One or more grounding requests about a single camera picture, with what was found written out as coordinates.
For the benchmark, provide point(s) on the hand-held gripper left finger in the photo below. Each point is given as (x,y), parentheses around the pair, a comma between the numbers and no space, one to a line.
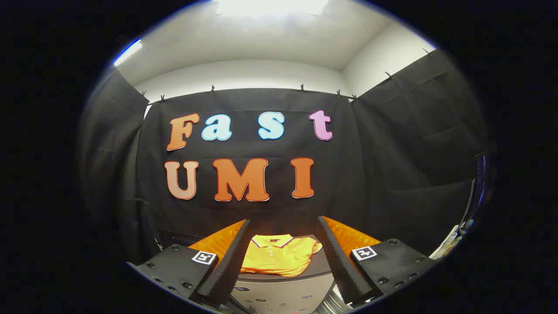
(233,261)

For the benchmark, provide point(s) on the yellow polo shirt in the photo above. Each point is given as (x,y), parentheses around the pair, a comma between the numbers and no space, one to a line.
(279,257)

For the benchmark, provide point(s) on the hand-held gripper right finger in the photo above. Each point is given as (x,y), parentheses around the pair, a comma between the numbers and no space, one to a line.
(338,261)

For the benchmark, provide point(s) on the black backdrop cloth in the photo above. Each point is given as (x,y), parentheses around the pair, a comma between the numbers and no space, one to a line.
(261,205)

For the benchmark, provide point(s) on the white plastic object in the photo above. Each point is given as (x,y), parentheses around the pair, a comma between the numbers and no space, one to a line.
(444,246)

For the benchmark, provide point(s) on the ceiling light tube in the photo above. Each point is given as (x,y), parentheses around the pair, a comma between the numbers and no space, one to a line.
(128,52)

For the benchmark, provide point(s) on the ceiling light panel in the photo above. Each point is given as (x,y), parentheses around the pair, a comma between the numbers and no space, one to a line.
(270,6)

